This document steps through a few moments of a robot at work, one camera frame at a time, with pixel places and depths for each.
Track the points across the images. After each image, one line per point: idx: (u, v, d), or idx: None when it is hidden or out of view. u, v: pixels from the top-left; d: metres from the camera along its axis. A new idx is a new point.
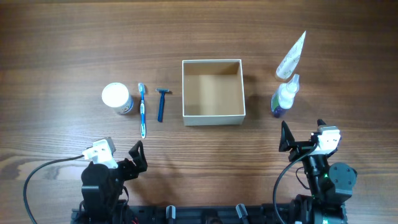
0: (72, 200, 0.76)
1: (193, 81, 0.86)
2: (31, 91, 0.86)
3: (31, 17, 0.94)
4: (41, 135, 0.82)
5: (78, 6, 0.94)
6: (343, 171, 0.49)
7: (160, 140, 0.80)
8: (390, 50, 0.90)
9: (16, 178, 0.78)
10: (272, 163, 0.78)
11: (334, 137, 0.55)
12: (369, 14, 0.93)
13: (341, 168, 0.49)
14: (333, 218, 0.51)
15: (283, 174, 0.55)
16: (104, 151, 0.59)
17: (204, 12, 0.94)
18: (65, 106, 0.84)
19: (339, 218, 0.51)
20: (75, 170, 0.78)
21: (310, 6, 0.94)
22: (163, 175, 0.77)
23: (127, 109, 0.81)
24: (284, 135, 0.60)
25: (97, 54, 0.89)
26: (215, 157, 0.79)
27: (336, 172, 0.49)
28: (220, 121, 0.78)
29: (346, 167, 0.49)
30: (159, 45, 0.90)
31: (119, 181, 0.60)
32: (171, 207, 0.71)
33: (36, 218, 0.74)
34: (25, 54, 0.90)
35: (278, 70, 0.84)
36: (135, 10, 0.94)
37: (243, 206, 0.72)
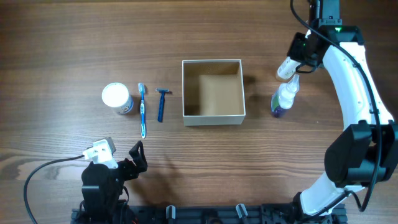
0: (72, 200, 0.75)
1: (194, 81, 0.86)
2: (31, 91, 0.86)
3: (30, 17, 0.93)
4: (41, 135, 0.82)
5: (78, 6, 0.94)
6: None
7: (160, 140, 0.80)
8: (390, 50, 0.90)
9: (16, 178, 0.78)
10: (272, 163, 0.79)
11: (362, 58, 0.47)
12: (369, 14, 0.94)
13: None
14: (347, 30, 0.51)
15: (341, 85, 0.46)
16: (104, 150, 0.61)
17: (204, 12, 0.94)
18: (65, 106, 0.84)
19: (349, 30, 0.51)
20: (75, 170, 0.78)
21: None
22: (163, 175, 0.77)
23: (127, 109, 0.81)
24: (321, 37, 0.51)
25: (97, 54, 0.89)
26: (215, 157, 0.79)
27: (326, 2, 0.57)
28: (220, 121, 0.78)
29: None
30: (159, 45, 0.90)
31: (119, 181, 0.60)
32: (171, 207, 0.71)
33: (36, 218, 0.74)
34: (25, 54, 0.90)
35: (279, 70, 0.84)
36: (135, 10, 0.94)
37: (243, 206, 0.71)
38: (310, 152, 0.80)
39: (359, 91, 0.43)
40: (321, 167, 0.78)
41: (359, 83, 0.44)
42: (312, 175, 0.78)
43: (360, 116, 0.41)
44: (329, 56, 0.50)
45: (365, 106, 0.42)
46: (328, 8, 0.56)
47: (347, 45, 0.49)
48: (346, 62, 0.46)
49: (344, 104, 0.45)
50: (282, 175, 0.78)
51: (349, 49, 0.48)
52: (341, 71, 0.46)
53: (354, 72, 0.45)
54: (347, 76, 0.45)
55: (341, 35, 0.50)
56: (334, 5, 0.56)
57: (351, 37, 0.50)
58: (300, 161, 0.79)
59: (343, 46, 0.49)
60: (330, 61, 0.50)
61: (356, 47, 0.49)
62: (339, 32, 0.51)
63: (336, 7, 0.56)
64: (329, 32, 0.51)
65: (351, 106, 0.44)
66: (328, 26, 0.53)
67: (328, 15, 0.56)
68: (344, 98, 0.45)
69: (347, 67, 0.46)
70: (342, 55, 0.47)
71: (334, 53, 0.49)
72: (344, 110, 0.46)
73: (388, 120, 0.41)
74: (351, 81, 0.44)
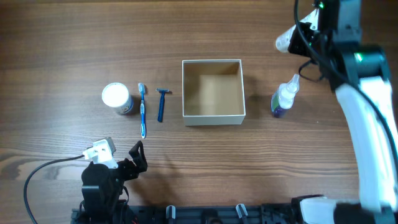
0: (72, 200, 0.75)
1: (194, 81, 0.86)
2: (31, 90, 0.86)
3: (30, 17, 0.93)
4: (41, 135, 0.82)
5: (78, 6, 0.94)
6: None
7: (160, 140, 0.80)
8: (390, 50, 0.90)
9: (16, 178, 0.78)
10: (272, 163, 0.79)
11: (388, 103, 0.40)
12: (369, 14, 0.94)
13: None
14: (368, 56, 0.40)
15: (361, 145, 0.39)
16: (104, 150, 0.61)
17: (204, 12, 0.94)
18: (65, 106, 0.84)
19: (371, 56, 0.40)
20: (75, 170, 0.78)
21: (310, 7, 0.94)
22: (163, 175, 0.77)
23: (127, 109, 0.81)
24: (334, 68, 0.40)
25: (97, 54, 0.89)
26: (215, 157, 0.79)
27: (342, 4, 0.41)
28: (220, 121, 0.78)
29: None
30: (159, 45, 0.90)
31: (119, 181, 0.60)
32: (171, 207, 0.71)
33: (36, 218, 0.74)
34: (24, 54, 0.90)
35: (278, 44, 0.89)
36: (135, 10, 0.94)
37: (243, 206, 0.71)
38: (310, 152, 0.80)
39: (383, 160, 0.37)
40: (321, 166, 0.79)
41: (384, 149, 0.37)
42: (312, 175, 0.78)
43: (384, 196, 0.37)
44: (346, 97, 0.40)
45: (390, 182, 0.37)
46: (349, 11, 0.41)
47: (368, 84, 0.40)
48: (369, 116, 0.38)
49: (363, 166, 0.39)
50: (282, 175, 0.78)
51: (372, 93, 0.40)
52: (364, 129, 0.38)
53: (378, 130, 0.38)
54: (369, 135, 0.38)
55: (362, 66, 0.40)
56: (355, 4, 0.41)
57: (374, 68, 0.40)
58: (300, 161, 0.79)
59: (364, 86, 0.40)
60: (346, 104, 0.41)
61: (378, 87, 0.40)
62: (360, 62, 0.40)
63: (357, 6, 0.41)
64: (348, 64, 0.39)
65: (372, 177, 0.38)
66: (347, 45, 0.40)
67: (346, 20, 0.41)
68: (362, 158, 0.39)
69: (370, 122, 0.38)
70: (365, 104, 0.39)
71: (354, 96, 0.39)
72: (361, 172, 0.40)
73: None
74: (374, 145, 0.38)
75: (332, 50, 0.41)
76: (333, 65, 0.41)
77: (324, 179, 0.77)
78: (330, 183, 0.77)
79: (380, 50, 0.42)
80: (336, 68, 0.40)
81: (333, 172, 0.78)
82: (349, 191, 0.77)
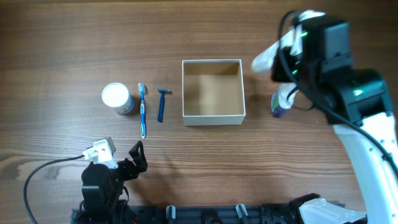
0: (72, 200, 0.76)
1: (194, 81, 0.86)
2: (31, 90, 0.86)
3: (30, 16, 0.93)
4: (41, 135, 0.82)
5: (78, 6, 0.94)
6: (333, 23, 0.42)
7: (160, 140, 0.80)
8: (389, 50, 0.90)
9: (16, 178, 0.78)
10: (272, 163, 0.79)
11: (392, 138, 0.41)
12: (369, 14, 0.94)
13: (327, 27, 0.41)
14: (366, 86, 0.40)
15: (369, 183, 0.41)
16: (104, 150, 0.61)
17: (204, 12, 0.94)
18: (65, 106, 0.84)
19: (369, 84, 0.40)
20: (75, 170, 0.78)
21: (310, 7, 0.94)
22: (163, 175, 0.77)
23: (127, 109, 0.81)
24: (331, 106, 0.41)
25: (97, 54, 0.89)
26: (215, 157, 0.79)
27: (328, 33, 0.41)
28: (220, 121, 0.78)
29: (336, 26, 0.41)
30: (159, 45, 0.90)
31: (119, 181, 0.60)
32: (171, 207, 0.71)
33: (36, 218, 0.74)
34: (25, 54, 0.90)
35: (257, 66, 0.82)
36: (135, 10, 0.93)
37: (243, 206, 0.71)
38: (310, 152, 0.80)
39: (393, 198, 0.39)
40: (321, 166, 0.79)
41: (392, 187, 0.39)
42: (312, 175, 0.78)
43: None
44: (349, 137, 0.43)
45: None
46: (335, 43, 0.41)
47: (370, 119, 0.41)
48: (374, 155, 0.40)
49: (372, 202, 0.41)
50: (282, 175, 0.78)
51: (375, 130, 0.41)
52: (370, 167, 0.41)
53: (384, 168, 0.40)
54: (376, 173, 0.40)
55: (362, 98, 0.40)
56: (340, 35, 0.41)
57: (374, 97, 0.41)
58: (300, 161, 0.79)
59: (367, 121, 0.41)
60: (351, 144, 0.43)
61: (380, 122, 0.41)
62: (359, 96, 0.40)
63: (342, 37, 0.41)
64: (347, 101, 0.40)
65: (382, 213, 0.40)
66: (339, 79, 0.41)
67: (334, 51, 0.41)
68: (372, 195, 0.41)
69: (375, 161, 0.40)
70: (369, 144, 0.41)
71: (358, 138, 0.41)
72: (370, 208, 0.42)
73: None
74: (382, 184, 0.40)
75: (324, 82, 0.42)
76: (329, 100, 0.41)
77: (324, 179, 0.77)
78: (329, 183, 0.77)
79: (377, 73, 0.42)
80: (332, 103, 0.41)
81: (333, 172, 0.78)
82: (349, 191, 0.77)
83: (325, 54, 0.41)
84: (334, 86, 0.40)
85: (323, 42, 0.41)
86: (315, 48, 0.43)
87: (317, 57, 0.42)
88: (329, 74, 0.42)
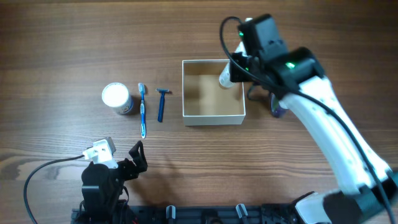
0: (72, 200, 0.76)
1: (193, 81, 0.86)
2: (30, 90, 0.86)
3: (30, 17, 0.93)
4: (41, 135, 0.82)
5: (78, 6, 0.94)
6: (261, 18, 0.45)
7: (160, 140, 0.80)
8: (388, 51, 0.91)
9: (16, 178, 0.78)
10: (272, 163, 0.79)
11: (330, 96, 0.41)
12: (369, 14, 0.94)
13: (254, 22, 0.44)
14: (301, 61, 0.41)
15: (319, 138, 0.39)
16: (104, 150, 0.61)
17: (204, 12, 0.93)
18: (65, 106, 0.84)
19: (305, 60, 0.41)
20: (75, 170, 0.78)
21: (310, 7, 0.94)
22: (163, 175, 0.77)
23: (127, 109, 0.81)
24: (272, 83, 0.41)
25: (97, 54, 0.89)
26: (215, 157, 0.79)
27: (257, 26, 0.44)
28: (220, 121, 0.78)
29: (262, 20, 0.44)
30: (160, 45, 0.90)
31: (119, 181, 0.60)
32: (171, 207, 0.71)
33: (37, 218, 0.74)
34: (25, 54, 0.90)
35: (222, 81, 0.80)
36: (135, 10, 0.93)
37: (243, 206, 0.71)
38: (310, 152, 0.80)
39: (344, 145, 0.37)
40: (321, 166, 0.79)
41: (341, 135, 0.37)
42: (312, 175, 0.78)
43: (357, 179, 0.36)
44: (292, 102, 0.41)
45: (357, 163, 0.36)
46: (266, 32, 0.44)
47: (308, 85, 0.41)
48: (316, 110, 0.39)
49: (329, 157, 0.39)
50: (282, 175, 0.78)
51: (313, 91, 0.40)
52: (315, 122, 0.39)
53: (329, 121, 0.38)
54: (324, 128, 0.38)
55: (298, 70, 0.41)
56: (270, 25, 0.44)
57: (308, 69, 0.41)
58: (300, 161, 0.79)
59: (305, 88, 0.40)
60: (295, 107, 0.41)
61: (316, 84, 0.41)
62: (293, 69, 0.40)
63: (270, 27, 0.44)
64: (283, 74, 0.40)
65: (341, 166, 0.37)
66: (275, 61, 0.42)
67: (267, 39, 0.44)
68: (326, 149, 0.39)
69: (321, 117, 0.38)
70: (310, 102, 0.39)
71: (298, 100, 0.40)
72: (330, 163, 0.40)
73: (384, 172, 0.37)
74: (331, 135, 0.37)
75: (264, 66, 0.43)
76: (270, 80, 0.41)
77: (324, 179, 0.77)
78: (330, 183, 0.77)
79: (307, 50, 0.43)
80: (275, 83, 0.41)
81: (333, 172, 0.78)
82: None
83: (259, 42, 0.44)
84: (272, 67, 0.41)
85: (254, 35, 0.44)
86: (251, 41, 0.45)
87: (254, 48, 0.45)
88: (270, 59, 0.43)
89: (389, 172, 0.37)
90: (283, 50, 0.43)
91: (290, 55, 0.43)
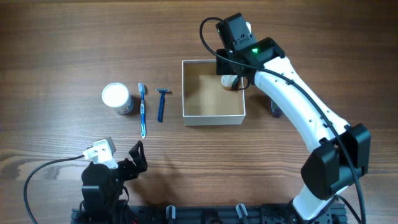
0: (72, 200, 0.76)
1: (193, 81, 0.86)
2: (31, 90, 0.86)
3: (30, 17, 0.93)
4: (41, 135, 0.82)
5: (78, 6, 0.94)
6: (232, 17, 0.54)
7: (160, 140, 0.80)
8: (388, 50, 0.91)
9: (16, 178, 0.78)
10: (272, 163, 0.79)
11: (291, 70, 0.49)
12: (369, 14, 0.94)
13: (228, 20, 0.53)
14: (264, 48, 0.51)
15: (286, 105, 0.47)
16: (104, 151, 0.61)
17: (204, 12, 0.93)
18: (65, 106, 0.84)
19: (268, 47, 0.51)
20: (75, 170, 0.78)
21: (310, 7, 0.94)
22: (163, 175, 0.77)
23: (127, 109, 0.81)
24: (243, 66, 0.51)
25: (97, 54, 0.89)
26: (215, 157, 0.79)
27: (231, 23, 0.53)
28: (220, 121, 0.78)
29: (234, 17, 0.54)
30: (160, 45, 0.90)
31: (119, 181, 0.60)
32: (171, 207, 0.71)
33: (37, 218, 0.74)
34: (25, 54, 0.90)
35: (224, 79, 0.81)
36: (135, 10, 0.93)
37: (243, 206, 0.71)
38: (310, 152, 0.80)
39: (303, 107, 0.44)
40: None
41: (300, 99, 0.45)
42: None
43: (318, 134, 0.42)
44: (260, 80, 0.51)
45: (316, 121, 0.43)
46: (237, 27, 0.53)
47: (270, 64, 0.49)
48: (278, 82, 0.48)
49: (296, 121, 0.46)
50: (282, 175, 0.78)
51: (277, 68, 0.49)
52: (280, 93, 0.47)
53: (289, 89, 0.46)
54: (285, 96, 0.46)
55: (262, 55, 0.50)
56: (240, 21, 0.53)
57: (272, 53, 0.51)
58: (300, 161, 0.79)
59: (268, 66, 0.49)
60: (265, 84, 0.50)
61: (278, 61, 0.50)
62: (259, 54, 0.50)
63: (241, 22, 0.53)
64: (250, 60, 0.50)
65: (305, 126, 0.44)
66: (245, 50, 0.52)
67: (239, 33, 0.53)
68: (291, 114, 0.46)
69: (282, 88, 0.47)
70: (273, 76, 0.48)
71: (263, 76, 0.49)
72: (299, 127, 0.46)
73: (343, 127, 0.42)
74: (291, 101, 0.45)
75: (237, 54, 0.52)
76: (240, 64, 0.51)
77: None
78: None
79: (272, 39, 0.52)
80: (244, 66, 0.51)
81: None
82: (349, 191, 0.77)
83: (232, 36, 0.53)
84: (242, 55, 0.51)
85: (228, 30, 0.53)
86: (226, 35, 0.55)
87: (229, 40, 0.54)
88: (241, 48, 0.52)
89: (347, 126, 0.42)
90: (252, 41, 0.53)
91: (257, 43, 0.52)
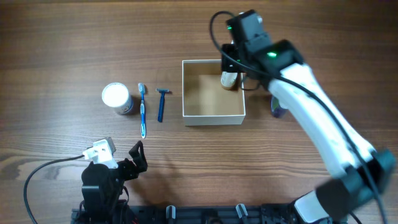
0: (72, 200, 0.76)
1: (193, 81, 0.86)
2: (30, 90, 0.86)
3: (30, 16, 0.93)
4: (41, 135, 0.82)
5: (78, 6, 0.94)
6: (244, 13, 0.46)
7: (160, 140, 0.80)
8: (388, 50, 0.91)
9: (16, 178, 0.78)
10: (272, 163, 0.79)
11: (311, 80, 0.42)
12: (369, 14, 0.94)
13: (240, 17, 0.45)
14: (282, 52, 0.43)
15: (304, 121, 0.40)
16: (104, 150, 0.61)
17: (204, 12, 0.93)
18: (65, 106, 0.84)
19: (286, 51, 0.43)
20: (75, 170, 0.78)
21: (310, 7, 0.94)
22: (163, 175, 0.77)
23: (127, 109, 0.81)
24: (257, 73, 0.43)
25: (97, 54, 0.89)
26: (215, 157, 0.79)
27: (242, 20, 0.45)
28: (219, 121, 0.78)
29: (246, 14, 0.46)
30: (160, 45, 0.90)
31: (119, 181, 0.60)
32: (171, 207, 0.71)
33: (36, 218, 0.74)
34: (24, 54, 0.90)
35: (223, 80, 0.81)
36: (135, 10, 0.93)
37: (243, 206, 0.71)
38: (310, 152, 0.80)
39: (327, 126, 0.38)
40: (321, 166, 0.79)
41: (322, 116, 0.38)
42: (313, 175, 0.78)
43: (342, 158, 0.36)
44: (278, 89, 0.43)
45: (341, 143, 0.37)
46: (250, 25, 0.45)
47: (290, 71, 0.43)
48: (298, 94, 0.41)
49: (315, 141, 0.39)
50: (282, 175, 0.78)
51: (295, 77, 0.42)
52: (299, 106, 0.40)
53: (311, 103, 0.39)
54: (306, 111, 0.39)
55: (278, 60, 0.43)
56: (254, 19, 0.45)
57: (290, 60, 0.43)
58: (300, 161, 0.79)
59: (286, 74, 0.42)
60: (282, 95, 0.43)
61: (298, 70, 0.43)
62: (276, 59, 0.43)
63: (255, 20, 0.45)
64: (267, 64, 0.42)
65: (326, 147, 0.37)
66: (260, 51, 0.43)
67: (252, 33, 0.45)
68: (311, 132, 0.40)
69: (303, 100, 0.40)
70: (292, 87, 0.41)
71: (281, 84, 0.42)
72: (318, 149, 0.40)
73: (367, 152, 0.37)
74: (313, 117, 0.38)
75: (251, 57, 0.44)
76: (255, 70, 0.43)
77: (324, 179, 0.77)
78: None
79: (289, 42, 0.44)
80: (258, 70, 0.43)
81: None
82: None
83: (245, 35, 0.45)
84: (256, 58, 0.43)
85: (240, 28, 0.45)
86: (237, 34, 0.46)
87: (240, 40, 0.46)
88: (255, 50, 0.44)
89: (373, 152, 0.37)
90: (267, 41, 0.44)
91: (274, 45, 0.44)
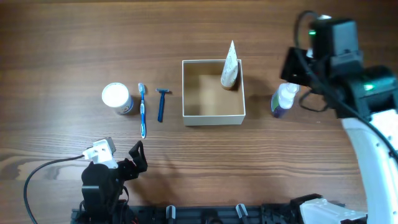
0: (72, 200, 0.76)
1: (193, 81, 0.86)
2: (30, 90, 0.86)
3: (30, 17, 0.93)
4: (41, 135, 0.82)
5: (78, 6, 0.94)
6: (342, 20, 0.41)
7: (160, 140, 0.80)
8: (389, 50, 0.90)
9: (16, 178, 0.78)
10: (272, 163, 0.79)
11: None
12: (369, 14, 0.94)
13: (334, 23, 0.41)
14: (379, 81, 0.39)
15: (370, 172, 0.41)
16: (104, 150, 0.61)
17: (204, 12, 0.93)
18: (65, 106, 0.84)
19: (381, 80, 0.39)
20: (75, 170, 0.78)
21: (310, 7, 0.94)
22: (163, 175, 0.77)
23: (127, 109, 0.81)
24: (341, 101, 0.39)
25: (97, 54, 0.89)
26: (215, 157, 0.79)
27: (336, 28, 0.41)
28: (219, 121, 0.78)
29: (342, 22, 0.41)
30: (159, 45, 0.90)
31: (119, 181, 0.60)
32: (171, 207, 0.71)
33: (37, 218, 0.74)
34: (24, 54, 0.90)
35: (224, 80, 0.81)
36: (135, 10, 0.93)
37: (243, 206, 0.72)
38: (310, 152, 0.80)
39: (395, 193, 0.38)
40: (321, 166, 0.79)
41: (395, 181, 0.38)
42: (312, 175, 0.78)
43: None
44: (354, 128, 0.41)
45: None
46: (342, 39, 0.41)
47: (379, 115, 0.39)
48: (381, 150, 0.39)
49: (374, 193, 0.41)
50: (282, 175, 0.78)
51: (384, 126, 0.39)
52: (374, 160, 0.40)
53: (390, 165, 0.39)
54: (380, 170, 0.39)
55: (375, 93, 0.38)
56: (350, 33, 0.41)
57: (385, 96, 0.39)
58: (300, 161, 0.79)
59: (375, 118, 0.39)
60: (356, 135, 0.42)
61: (390, 118, 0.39)
62: (369, 90, 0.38)
63: (350, 33, 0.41)
64: (357, 94, 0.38)
65: (382, 209, 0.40)
66: (351, 75, 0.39)
67: (343, 48, 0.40)
68: (375, 188, 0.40)
69: (382, 158, 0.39)
70: (376, 139, 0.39)
71: (362, 129, 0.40)
72: (371, 200, 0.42)
73: None
74: (385, 178, 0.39)
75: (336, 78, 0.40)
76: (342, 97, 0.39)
77: (324, 179, 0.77)
78: (329, 183, 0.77)
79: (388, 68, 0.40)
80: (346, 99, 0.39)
81: (333, 172, 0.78)
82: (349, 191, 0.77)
83: (334, 50, 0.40)
84: (346, 82, 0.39)
85: (331, 38, 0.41)
86: (324, 44, 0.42)
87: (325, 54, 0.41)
88: (340, 70, 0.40)
89: None
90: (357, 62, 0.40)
91: (369, 71, 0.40)
